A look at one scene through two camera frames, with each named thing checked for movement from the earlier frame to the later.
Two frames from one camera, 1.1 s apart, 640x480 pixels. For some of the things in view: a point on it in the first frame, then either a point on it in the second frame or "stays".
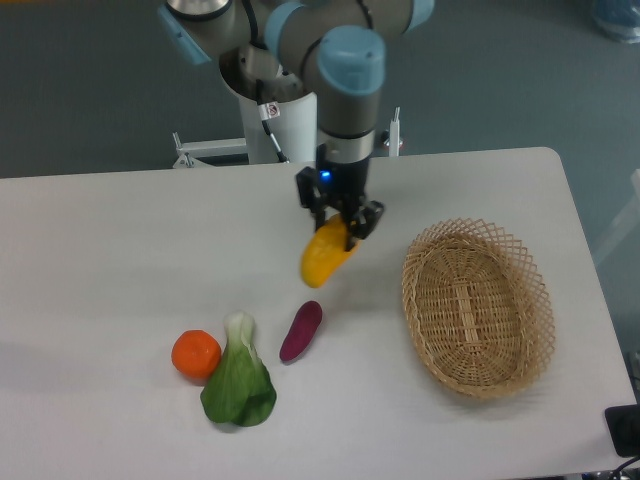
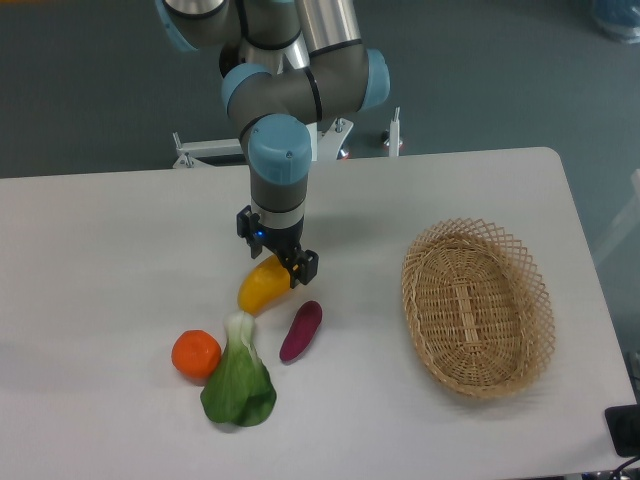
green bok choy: x=240 y=388 stays
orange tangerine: x=196 y=353 stays
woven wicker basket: x=479 y=306 stays
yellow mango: x=324 y=251 to x=263 y=286
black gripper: x=343 y=186 to x=282 y=242
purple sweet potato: x=306 y=322 stays
